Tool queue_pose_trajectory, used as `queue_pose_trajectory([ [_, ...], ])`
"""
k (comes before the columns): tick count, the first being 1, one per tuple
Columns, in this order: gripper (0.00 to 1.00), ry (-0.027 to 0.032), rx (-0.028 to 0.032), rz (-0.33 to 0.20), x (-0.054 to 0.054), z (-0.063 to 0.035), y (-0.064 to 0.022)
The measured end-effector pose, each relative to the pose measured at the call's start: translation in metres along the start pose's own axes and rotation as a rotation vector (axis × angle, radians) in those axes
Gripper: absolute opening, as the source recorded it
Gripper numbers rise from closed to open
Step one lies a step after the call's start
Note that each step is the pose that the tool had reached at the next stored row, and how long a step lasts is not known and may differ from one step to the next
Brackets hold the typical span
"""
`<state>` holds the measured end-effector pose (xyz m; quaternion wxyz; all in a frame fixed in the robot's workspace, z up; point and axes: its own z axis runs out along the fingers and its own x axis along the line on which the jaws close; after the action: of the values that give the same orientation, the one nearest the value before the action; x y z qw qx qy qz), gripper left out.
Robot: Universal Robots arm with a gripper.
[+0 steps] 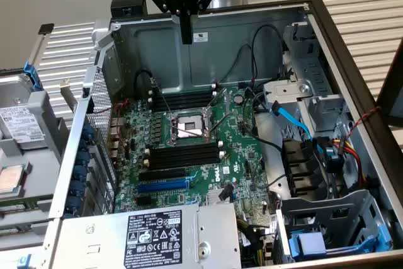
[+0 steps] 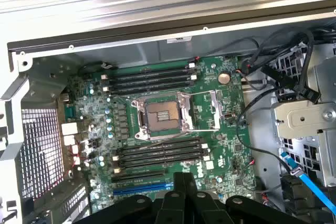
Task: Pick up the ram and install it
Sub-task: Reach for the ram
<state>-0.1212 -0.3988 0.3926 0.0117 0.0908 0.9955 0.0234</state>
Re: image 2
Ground black RAM slot white latches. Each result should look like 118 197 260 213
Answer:
102 74 198 92
113 154 211 175
101 62 196 80
112 142 208 163

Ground blue expansion slot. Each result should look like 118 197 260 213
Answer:
112 180 176 196

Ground black expansion slot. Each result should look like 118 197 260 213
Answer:
110 170 168 183

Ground green motherboard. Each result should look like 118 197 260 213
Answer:
59 55 260 218

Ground silver CPU socket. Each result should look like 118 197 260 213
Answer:
130 94 196 141

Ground silver socket cover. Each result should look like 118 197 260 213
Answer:
183 89 224 133

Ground silver metal disk bay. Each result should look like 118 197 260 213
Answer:
269 42 336 190

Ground round coin battery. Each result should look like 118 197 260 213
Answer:
217 71 232 86

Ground grey metal PC case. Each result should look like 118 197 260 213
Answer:
0 14 336 224

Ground black plastic bracket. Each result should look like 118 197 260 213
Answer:
279 176 326 214

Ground black data wire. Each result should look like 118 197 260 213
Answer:
236 97 297 180

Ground blue flat data wire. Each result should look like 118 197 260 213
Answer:
279 151 336 218

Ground black cable flat plug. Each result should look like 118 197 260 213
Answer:
295 30 321 104

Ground black looped wire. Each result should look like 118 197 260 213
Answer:
243 28 316 78

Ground thin dark fan wire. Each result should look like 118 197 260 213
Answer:
193 37 265 61

